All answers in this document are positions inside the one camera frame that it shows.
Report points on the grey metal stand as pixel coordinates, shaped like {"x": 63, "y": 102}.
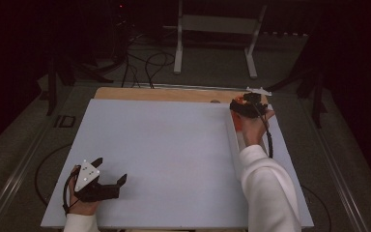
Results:
{"x": 219, "y": 24}

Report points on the black tripod stand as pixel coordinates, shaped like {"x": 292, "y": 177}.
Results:
{"x": 53, "y": 80}
{"x": 317, "y": 96}

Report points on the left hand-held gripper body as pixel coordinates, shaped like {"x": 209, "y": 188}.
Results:
{"x": 103, "y": 192}

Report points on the person's left hand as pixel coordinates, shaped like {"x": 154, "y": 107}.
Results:
{"x": 83, "y": 208}

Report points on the person's right hand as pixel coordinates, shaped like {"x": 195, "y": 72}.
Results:
{"x": 252, "y": 129}

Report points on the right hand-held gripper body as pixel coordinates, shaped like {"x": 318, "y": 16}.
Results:
{"x": 256, "y": 108}

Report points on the white phone case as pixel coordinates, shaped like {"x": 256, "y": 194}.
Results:
{"x": 235, "y": 145}

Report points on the metal floor rail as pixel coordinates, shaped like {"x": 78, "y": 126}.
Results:
{"x": 344, "y": 190}
{"x": 190, "y": 86}
{"x": 13, "y": 182}

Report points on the pale table mat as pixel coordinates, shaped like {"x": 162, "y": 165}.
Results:
{"x": 157, "y": 154}

